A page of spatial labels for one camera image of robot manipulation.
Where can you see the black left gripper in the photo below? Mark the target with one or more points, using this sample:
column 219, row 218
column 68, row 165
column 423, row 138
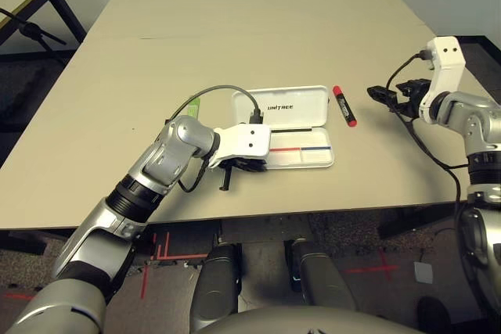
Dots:
column 246, row 166

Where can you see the grey robot left leg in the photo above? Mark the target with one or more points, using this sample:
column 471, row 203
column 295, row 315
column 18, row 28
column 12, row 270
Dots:
column 215, row 283

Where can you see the red black whiteboard marker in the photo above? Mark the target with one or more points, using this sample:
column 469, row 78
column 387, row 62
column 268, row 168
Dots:
column 344, row 106

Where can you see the black robot foot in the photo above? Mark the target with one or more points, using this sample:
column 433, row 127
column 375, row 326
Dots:
column 433, row 314

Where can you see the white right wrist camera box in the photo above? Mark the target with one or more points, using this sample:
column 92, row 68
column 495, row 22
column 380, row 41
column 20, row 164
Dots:
column 446, row 60

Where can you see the white plastic pencil case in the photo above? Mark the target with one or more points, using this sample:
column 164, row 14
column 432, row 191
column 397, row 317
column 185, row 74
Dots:
column 297, row 107

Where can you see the green clear lead case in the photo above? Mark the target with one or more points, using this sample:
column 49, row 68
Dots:
column 194, row 109

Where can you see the black tripod stand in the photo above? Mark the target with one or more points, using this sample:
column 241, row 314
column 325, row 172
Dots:
column 29, row 29

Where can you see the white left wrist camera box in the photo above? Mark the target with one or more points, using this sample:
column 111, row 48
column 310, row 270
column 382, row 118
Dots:
column 250, row 140

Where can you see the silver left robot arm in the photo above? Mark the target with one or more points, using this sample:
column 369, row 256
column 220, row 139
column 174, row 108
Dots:
column 164, row 154

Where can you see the grey robot torso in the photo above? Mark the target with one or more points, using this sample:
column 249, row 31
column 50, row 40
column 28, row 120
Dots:
column 293, row 324

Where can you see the black table underframe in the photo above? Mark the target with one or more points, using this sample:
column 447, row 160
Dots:
column 415, row 222

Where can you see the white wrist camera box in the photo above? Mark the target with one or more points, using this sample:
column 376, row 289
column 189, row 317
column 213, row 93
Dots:
column 446, row 60
column 250, row 140

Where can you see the white floor square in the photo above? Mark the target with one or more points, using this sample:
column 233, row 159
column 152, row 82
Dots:
column 423, row 272

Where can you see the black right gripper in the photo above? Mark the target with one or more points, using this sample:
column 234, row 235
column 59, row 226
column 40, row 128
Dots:
column 413, row 93

